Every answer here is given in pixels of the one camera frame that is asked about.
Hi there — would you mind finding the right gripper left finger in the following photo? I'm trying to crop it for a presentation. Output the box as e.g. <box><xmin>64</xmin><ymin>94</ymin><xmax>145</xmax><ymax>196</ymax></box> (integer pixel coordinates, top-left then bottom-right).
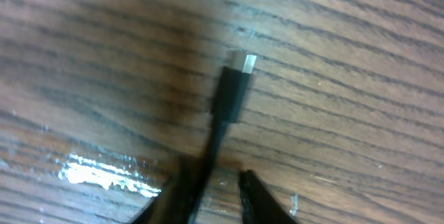
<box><xmin>130</xmin><ymin>154</ymin><xmax>216</xmax><ymax>224</ymax></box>

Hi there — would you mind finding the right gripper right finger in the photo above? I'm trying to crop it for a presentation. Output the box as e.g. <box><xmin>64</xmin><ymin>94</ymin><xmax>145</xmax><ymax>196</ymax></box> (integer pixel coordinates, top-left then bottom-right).
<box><xmin>238</xmin><ymin>170</ymin><xmax>298</xmax><ymax>224</ymax></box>

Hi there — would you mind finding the black USB-C charging cable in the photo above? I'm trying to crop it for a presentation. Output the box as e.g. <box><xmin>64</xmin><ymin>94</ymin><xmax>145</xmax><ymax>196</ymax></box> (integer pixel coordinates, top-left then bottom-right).
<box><xmin>183</xmin><ymin>49</ymin><xmax>258</xmax><ymax>224</ymax></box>

